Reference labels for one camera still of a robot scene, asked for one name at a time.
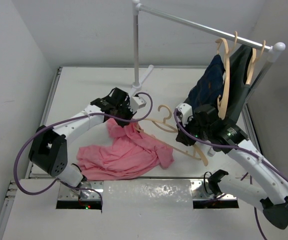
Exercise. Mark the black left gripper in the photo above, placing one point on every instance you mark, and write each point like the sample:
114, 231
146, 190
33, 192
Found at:
130, 113

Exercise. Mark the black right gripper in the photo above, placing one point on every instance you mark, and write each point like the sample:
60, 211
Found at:
182, 137

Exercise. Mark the beige plastic hanger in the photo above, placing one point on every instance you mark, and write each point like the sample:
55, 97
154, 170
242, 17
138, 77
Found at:
165, 127

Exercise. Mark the pink t shirt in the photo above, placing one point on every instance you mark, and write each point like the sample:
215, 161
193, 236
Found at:
132, 154

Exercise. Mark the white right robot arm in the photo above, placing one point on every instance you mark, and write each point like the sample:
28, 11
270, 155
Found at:
270, 196

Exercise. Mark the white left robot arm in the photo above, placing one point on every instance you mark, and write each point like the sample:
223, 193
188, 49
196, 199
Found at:
49, 150

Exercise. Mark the beige hanger with blue garment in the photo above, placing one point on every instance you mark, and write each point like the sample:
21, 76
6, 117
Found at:
222, 99

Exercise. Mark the beige hanger with green garment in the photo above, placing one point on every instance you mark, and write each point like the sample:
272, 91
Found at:
253, 61

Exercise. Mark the navy blue garment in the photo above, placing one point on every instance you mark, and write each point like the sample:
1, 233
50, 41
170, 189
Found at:
209, 86

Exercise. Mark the dark green garment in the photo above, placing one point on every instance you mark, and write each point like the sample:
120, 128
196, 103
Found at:
239, 62

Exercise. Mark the white metal clothes rack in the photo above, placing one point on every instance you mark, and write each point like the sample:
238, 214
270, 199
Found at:
183, 33

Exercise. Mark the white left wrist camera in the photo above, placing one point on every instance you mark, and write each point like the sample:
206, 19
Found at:
136, 103

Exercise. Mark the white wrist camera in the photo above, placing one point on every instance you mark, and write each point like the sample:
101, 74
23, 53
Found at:
136, 103
185, 113

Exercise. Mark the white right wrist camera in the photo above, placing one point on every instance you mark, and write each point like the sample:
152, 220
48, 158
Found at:
185, 113

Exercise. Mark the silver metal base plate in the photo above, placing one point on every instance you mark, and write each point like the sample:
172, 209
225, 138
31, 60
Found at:
147, 191

